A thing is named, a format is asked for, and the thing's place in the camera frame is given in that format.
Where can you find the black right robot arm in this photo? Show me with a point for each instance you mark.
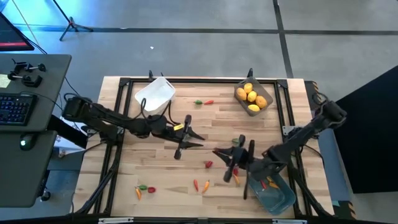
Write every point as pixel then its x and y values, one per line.
pixel 311 127

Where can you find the pale sticky note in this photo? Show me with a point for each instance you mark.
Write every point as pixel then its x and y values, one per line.
pixel 3 81

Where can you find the dark grey desk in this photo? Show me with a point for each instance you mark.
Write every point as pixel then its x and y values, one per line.
pixel 18 174

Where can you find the blue translucent plastic basket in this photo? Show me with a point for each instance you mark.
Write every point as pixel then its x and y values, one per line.
pixel 273 202

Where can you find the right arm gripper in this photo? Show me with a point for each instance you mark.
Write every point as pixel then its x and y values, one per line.
pixel 241 157

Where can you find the silver table bracket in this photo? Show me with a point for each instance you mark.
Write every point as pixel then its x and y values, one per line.
pixel 115 220
pixel 289 221

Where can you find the black tripod stand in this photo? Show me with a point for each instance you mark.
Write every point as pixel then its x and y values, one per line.
pixel 72 25

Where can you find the black computer monitor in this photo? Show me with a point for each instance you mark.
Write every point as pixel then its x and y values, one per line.
pixel 11 34

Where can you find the black screw clamp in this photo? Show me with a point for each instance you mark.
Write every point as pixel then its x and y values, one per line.
pixel 31 81
pixel 21 66

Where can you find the black floor mat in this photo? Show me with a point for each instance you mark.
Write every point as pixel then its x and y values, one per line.
pixel 370 140

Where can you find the black desk caster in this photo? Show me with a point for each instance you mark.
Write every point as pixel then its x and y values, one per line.
pixel 46 195

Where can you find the black backlit keyboard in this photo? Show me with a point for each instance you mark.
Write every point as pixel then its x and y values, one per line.
pixel 15 109

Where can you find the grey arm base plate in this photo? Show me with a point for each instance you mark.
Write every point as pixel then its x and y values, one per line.
pixel 286 129

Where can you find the black computer mouse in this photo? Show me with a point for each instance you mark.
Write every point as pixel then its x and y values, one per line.
pixel 27 142

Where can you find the grey translucent plastic basket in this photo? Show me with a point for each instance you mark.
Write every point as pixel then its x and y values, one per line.
pixel 264 90

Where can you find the white plastic basket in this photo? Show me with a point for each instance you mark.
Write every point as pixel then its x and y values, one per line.
pixel 155 95

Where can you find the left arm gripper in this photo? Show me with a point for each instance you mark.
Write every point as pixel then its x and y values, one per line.
pixel 183 133

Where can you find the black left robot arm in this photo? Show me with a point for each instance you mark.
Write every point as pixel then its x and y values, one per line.
pixel 102 115

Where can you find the white box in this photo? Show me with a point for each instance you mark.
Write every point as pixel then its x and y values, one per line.
pixel 66 144

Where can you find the orange chili pair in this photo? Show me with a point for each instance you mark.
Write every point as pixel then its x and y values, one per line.
pixel 205 186

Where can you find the red chili pepper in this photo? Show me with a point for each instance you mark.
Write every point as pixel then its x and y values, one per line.
pixel 263 184
pixel 235 171
pixel 196 184
pixel 209 101

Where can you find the black desk support bar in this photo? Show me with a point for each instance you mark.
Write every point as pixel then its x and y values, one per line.
pixel 66 132

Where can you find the black aluminium table frame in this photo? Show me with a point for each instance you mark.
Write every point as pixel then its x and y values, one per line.
pixel 217 80

